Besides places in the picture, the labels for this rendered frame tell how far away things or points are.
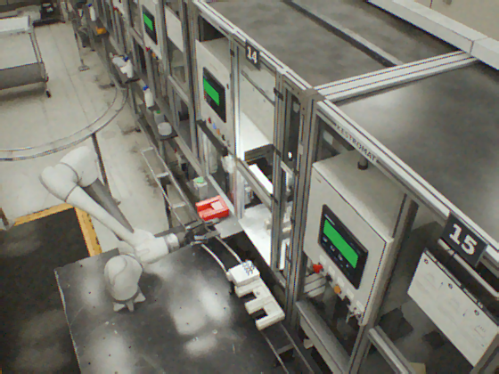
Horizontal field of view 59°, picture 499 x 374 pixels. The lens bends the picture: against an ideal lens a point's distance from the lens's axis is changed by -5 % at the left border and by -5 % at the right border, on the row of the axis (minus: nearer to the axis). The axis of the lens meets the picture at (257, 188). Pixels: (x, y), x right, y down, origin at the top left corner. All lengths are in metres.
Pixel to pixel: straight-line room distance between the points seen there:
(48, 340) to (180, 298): 1.21
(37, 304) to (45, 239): 0.66
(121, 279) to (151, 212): 1.69
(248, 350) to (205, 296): 0.41
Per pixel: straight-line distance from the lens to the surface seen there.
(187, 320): 2.55
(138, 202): 4.22
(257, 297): 2.38
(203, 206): 2.71
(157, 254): 2.24
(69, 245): 4.01
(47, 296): 3.73
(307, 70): 1.78
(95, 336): 2.60
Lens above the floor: 2.81
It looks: 42 degrees down
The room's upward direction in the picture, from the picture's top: 1 degrees clockwise
